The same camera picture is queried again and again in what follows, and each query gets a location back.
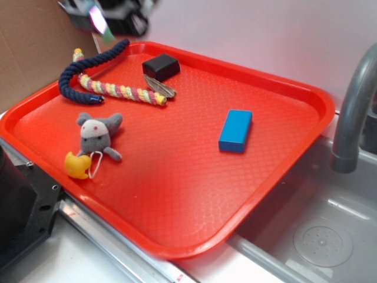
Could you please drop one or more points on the grey toy faucet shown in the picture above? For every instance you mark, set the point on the grey toy faucet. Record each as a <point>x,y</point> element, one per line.
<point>356,127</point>

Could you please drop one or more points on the brown cardboard panel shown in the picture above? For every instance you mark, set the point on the brown cardboard panel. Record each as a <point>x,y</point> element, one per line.
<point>37,41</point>

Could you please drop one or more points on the grey plush mouse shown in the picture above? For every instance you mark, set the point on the grey plush mouse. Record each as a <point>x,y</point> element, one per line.
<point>96,134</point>

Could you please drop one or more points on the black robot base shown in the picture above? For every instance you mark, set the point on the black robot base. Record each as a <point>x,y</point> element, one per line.
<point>29,203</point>

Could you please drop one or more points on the black rectangular block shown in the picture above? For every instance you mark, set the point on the black rectangular block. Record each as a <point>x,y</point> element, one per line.
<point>161,67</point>

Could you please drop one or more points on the yellow rubber duck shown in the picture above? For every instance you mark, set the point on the yellow rubber duck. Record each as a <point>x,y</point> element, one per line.
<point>77,166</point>

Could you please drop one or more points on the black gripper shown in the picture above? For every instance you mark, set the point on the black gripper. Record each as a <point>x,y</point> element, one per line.
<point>109,17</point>

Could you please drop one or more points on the grey toy sink basin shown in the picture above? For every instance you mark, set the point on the grey toy sink basin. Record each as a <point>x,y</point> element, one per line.
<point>316,225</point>

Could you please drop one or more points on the red plastic tray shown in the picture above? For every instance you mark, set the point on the red plastic tray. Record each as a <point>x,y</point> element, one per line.
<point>174,193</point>

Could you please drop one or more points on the blue rectangular block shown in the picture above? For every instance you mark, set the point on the blue rectangular block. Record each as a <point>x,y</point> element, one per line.
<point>235,131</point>

